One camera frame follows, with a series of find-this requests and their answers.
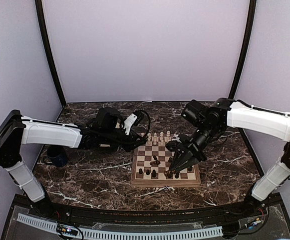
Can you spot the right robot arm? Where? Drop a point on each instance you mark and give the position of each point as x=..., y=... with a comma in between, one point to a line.
x=269, y=141

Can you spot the dark chess piece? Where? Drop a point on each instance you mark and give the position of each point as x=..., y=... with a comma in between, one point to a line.
x=153, y=174

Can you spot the white slotted cable duct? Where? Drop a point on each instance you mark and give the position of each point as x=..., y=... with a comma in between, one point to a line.
x=105, y=231

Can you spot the left black frame post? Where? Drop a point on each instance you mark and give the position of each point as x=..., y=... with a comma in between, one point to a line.
x=48, y=51

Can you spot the right black frame post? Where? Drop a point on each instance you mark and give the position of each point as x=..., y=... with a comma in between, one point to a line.
x=244, y=48

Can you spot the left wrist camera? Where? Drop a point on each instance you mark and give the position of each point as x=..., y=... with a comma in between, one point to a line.
x=130, y=122

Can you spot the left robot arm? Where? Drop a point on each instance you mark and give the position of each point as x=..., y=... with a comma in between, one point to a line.
x=17, y=130

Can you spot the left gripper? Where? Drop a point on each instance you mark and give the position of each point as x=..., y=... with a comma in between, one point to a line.
x=132, y=140

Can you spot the black front rail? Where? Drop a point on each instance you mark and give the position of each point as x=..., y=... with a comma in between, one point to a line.
x=84, y=215

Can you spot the black frame post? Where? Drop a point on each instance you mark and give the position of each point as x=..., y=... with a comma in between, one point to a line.
x=48, y=51
x=244, y=48

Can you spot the dark blue mug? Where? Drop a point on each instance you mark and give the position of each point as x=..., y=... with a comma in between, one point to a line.
x=56, y=156

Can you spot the dark chess knight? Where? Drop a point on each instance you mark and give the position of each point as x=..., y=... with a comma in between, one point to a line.
x=168, y=174

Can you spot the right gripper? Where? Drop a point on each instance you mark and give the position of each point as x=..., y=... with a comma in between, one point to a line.
x=191, y=148

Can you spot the wooden chess board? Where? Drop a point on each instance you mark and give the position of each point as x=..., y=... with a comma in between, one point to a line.
x=154, y=156

